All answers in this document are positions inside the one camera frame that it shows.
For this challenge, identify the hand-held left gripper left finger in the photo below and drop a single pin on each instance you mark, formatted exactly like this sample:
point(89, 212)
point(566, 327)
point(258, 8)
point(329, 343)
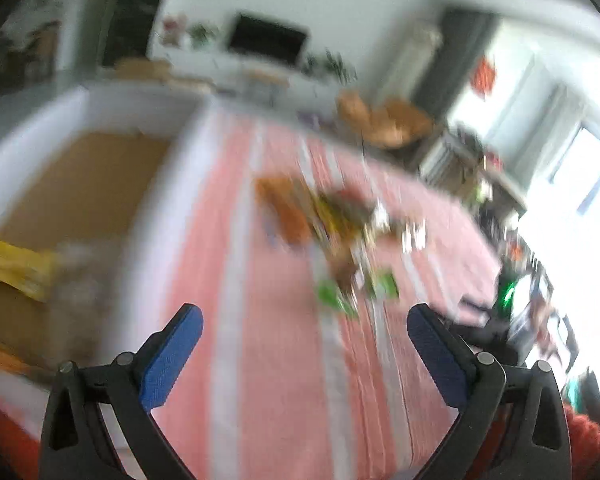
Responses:
point(172, 355)

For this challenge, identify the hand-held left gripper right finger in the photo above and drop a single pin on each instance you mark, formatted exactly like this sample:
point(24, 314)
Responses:
point(437, 355)

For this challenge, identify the green snack packet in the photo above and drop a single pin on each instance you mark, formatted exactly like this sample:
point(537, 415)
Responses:
point(385, 284)
point(337, 297)

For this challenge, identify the clear dark snack packet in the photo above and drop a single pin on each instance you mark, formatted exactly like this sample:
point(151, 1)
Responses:
point(90, 275)

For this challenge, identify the brown snack packet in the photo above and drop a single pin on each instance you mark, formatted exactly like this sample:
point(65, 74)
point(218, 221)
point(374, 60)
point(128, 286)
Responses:
point(345, 265)

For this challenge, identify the small yellow snack packet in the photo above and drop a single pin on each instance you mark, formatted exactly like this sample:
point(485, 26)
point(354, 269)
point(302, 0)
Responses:
point(327, 212)

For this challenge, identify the long yellow snack packet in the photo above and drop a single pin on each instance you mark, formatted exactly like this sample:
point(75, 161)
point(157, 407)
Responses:
point(15, 267)

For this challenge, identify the orange snack packet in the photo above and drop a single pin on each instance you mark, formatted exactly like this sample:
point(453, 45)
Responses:
point(292, 217)

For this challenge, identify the white cardboard box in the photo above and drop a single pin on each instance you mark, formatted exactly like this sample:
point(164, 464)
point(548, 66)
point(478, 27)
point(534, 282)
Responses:
point(80, 185)

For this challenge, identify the orange white striped bed sheet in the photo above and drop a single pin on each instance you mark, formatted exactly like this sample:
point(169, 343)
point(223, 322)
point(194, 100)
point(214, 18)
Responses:
point(280, 360)

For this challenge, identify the dark wooden slatted chair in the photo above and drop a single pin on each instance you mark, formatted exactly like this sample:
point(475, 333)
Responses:
point(447, 160)

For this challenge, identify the window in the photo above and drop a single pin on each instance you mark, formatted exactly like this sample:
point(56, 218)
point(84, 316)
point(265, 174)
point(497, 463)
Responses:
point(587, 175)

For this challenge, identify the orange patterned cloth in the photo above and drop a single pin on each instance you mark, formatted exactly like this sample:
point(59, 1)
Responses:
point(5, 440)

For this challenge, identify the white curtain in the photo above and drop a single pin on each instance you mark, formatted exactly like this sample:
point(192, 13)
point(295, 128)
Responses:
point(545, 110)

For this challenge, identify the orange lounge chair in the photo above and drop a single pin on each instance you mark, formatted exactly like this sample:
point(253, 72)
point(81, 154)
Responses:
point(385, 120)

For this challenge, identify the grey curtain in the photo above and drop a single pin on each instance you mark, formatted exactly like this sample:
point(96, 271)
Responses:
point(455, 60)

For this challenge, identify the white standing air conditioner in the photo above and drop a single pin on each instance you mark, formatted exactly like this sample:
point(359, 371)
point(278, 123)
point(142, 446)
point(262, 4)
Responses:
point(412, 65)

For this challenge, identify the wooden stool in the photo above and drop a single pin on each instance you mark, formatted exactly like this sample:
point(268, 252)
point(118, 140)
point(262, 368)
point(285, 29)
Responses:
point(262, 80)

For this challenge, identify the white TV cabinet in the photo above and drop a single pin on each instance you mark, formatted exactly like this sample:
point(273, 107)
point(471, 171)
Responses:
point(240, 67)

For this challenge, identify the leafy plant in white pot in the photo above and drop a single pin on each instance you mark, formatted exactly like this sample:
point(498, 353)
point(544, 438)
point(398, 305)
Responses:
point(335, 65)

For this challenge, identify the green bushy plant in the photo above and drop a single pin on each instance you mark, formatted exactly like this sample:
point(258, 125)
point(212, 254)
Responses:
point(202, 35)

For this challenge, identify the red flowers in vase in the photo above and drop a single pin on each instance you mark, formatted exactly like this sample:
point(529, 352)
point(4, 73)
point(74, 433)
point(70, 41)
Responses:
point(172, 30)

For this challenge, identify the black television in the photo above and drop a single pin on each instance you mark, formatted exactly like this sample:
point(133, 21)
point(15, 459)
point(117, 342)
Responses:
point(267, 40)

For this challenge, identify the black display cabinet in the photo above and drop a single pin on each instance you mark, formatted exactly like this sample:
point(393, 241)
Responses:
point(135, 15)

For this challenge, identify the red wall hanging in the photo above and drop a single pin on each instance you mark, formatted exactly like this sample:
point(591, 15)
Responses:
point(485, 75)

